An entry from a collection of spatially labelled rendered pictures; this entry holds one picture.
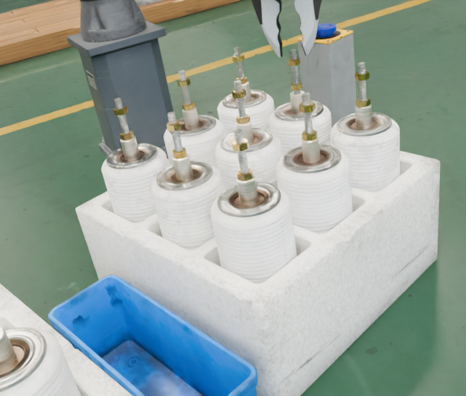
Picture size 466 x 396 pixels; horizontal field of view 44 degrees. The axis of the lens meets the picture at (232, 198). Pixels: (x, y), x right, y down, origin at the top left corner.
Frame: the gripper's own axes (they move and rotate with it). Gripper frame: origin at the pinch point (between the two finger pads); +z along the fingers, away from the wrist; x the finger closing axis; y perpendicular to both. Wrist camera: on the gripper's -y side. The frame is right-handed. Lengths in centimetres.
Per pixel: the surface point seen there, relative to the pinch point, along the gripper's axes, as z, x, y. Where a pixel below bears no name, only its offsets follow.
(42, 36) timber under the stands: 28, 139, 138
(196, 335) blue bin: 23.6, 7.5, -34.9
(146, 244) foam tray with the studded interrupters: 17.1, 16.5, -25.7
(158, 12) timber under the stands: 31, 100, 176
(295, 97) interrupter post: 7.4, 0.1, -0.5
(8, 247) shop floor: 35, 61, -4
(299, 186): 11.4, -3.6, -20.1
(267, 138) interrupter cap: 9.8, 2.7, -9.5
